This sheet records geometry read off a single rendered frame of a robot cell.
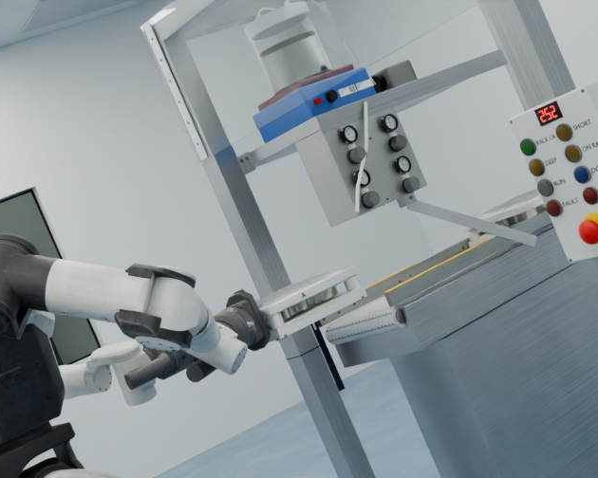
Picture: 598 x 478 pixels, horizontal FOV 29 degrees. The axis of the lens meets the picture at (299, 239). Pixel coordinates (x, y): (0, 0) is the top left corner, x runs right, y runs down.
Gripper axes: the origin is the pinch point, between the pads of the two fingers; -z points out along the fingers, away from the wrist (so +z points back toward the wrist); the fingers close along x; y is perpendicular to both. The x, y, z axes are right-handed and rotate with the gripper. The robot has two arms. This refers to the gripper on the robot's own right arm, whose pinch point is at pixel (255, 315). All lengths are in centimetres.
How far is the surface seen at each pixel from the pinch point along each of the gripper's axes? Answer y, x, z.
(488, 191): -70, 26, -546
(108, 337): -303, 10, -421
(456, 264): 32, 10, -38
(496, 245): 40, 10, -50
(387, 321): 17.9, 13.9, -21.3
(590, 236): 74, 6, 32
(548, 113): 75, -14, 29
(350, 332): 6.2, 14.0, -28.4
